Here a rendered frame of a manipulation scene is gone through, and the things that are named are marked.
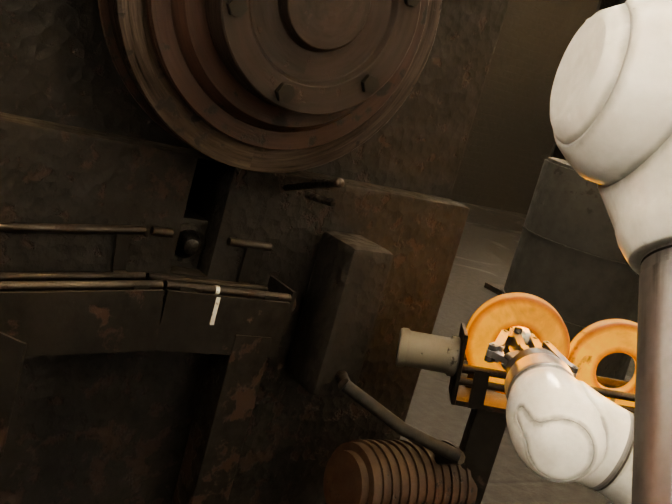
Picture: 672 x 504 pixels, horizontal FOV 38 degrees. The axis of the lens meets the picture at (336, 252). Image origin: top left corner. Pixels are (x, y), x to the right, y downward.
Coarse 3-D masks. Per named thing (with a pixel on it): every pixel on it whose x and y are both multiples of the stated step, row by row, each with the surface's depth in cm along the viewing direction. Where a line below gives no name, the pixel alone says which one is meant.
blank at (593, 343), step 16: (608, 320) 147; (624, 320) 146; (576, 336) 148; (592, 336) 145; (608, 336) 145; (624, 336) 145; (576, 352) 146; (592, 352) 145; (608, 352) 145; (624, 352) 145; (592, 368) 146; (592, 384) 146; (624, 400) 146
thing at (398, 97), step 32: (128, 0) 116; (128, 32) 117; (128, 64) 119; (160, 64) 120; (416, 64) 139; (160, 96) 121; (192, 128) 125; (224, 160) 129; (256, 160) 131; (288, 160) 133; (320, 160) 136
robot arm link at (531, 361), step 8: (520, 360) 125; (528, 360) 124; (536, 360) 123; (544, 360) 123; (552, 360) 123; (560, 360) 125; (512, 368) 125; (520, 368) 123; (528, 368) 121; (560, 368) 121; (568, 368) 124; (512, 376) 123; (512, 384) 122
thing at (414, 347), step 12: (408, 336) 146; (420, 336) 147; (432, 336) 147; (408, 348) 146; (420, 348) 146; (432, 348) 146; (444, 348) 146; (456, 348) 146; (396, 360) 147; (408, 360) 146; (420, 360) 146; (432, 360) 146; (444, 360) 146; (456, 360) 145; (444, 372) 148
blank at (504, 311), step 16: (496, 304) 145; (512, 304) 144; (528, 304) 144; (544, 304) 144; (480, 320) 145; (496, 320) 145; (512, 320) 145; (528, 320) 145; (544, 320) 145; (560, 320) 144; (480, 336) 146; (496, 336) 146; (544, 336) 145; (560, 336) 145; (480, 352) 146; (560, 352) 146; (496, 368) 147
